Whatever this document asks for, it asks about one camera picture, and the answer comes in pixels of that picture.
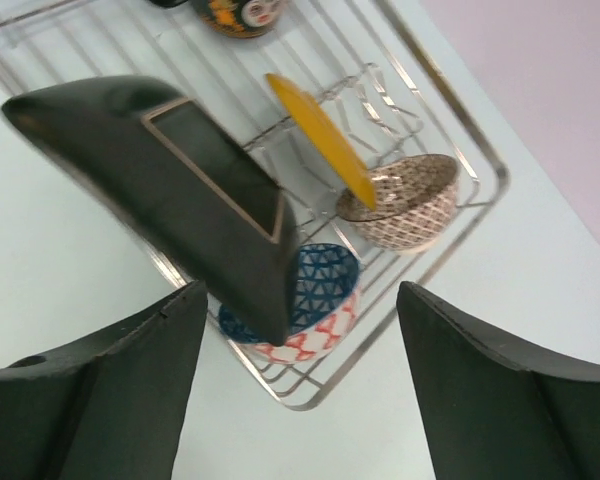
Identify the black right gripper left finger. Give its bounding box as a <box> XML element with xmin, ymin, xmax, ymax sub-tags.
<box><xmin>0</xmin><ymin>281</ymin><xmax>208</xmax><ymax>479</ymax></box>

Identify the dark mug red interior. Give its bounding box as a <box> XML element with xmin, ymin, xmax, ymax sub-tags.
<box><xmin>150</xmin><ymin>0</ymin><xmax>287</xmax><ymax>39</ymax></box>

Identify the blue rim red pattern bowl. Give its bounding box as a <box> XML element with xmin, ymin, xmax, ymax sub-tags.
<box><xmin>218</xmin><ymin>243</ymin><xmax>362</xmax><ymax>365</ymax></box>

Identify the metal wire dish rack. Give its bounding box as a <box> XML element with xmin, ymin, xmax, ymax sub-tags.
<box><xmin>0</xmin><ymin>1</ymin><xmax>509</xmax><ymax>411</ymax></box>

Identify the brown white patterned bowl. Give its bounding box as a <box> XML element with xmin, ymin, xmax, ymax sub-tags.
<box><xmin>336</xmin><ymin>154</ymin><xmax>460</xmax><ymax>254</ymax></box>

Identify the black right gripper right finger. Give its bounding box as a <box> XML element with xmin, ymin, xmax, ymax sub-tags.
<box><xmin>396</xmin><ymin>282</ymin><xmax>600</xmax><ymax>479</ymax></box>

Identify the black floral square plate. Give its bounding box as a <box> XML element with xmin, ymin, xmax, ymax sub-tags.
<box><xmin>1</xmin><ymin>75</ymin><xmax>299</xmax><ymax>345</ymax></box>

